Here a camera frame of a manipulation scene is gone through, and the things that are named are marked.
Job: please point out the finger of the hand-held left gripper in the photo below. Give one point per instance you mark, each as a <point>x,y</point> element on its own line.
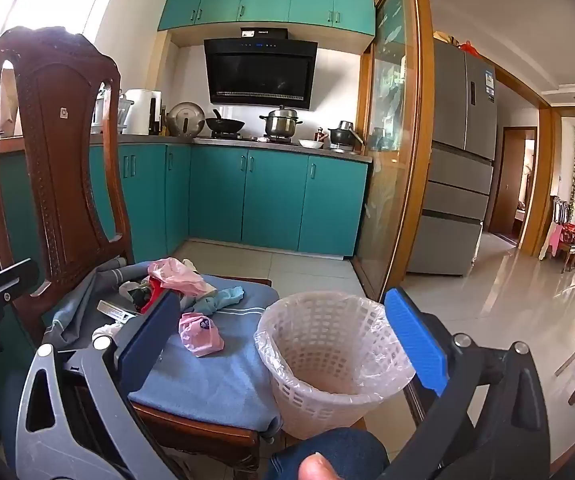
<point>14,275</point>

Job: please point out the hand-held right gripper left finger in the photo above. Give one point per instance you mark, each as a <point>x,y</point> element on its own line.
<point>145,350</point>

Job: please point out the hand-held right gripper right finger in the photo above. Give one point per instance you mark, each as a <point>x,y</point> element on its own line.
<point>415,345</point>

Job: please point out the white plastic bag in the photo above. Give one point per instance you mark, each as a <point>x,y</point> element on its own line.
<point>109,329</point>
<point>127,287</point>

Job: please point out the pink printed plastic bag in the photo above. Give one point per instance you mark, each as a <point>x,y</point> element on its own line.
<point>172,272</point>

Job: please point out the clear trash bag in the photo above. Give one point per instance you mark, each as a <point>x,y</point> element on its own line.
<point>327,375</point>

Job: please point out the person's right hand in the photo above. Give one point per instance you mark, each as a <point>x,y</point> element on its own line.
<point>317,467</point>

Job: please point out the silver packet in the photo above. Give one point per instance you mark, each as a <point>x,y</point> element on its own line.
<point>114,310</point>

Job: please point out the small crumpled pink bag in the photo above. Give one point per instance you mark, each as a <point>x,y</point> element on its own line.
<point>197,335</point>

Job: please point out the red wrapper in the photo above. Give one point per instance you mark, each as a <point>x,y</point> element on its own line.
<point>156,291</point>

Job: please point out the blue striped cloth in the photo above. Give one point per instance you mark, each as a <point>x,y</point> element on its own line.
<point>217,380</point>

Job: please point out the carved dark wooden chair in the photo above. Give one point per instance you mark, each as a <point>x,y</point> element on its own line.
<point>62,160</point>

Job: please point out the person's right leg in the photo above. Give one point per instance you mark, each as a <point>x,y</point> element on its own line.
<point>337,450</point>

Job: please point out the pink cloth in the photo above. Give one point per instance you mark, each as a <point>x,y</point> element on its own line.
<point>553,240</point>

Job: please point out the wood framed glass sliding door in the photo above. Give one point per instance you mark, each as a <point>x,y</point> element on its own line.
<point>392,160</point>

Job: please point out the wooden interior door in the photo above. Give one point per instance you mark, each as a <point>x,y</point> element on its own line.
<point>505,180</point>

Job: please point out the grey refrigerator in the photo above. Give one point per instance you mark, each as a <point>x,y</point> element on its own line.
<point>455,160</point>

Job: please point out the white kitchen appliance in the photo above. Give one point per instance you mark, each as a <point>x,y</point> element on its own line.
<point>140,112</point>

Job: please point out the black pot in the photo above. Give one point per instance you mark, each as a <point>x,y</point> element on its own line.
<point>342,136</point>

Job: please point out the white bowl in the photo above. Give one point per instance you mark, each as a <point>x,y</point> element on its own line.
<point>311,144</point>

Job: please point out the steel pan lid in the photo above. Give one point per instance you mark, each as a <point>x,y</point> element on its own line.
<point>185,119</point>

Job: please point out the black wok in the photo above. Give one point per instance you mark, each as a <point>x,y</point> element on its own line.
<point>225,124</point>

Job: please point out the steel stockpot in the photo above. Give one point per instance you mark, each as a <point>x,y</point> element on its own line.
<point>281,122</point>

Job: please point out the red item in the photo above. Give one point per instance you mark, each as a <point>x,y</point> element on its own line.
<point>467,49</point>

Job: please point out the black range hood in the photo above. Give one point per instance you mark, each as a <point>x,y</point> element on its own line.
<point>260,70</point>

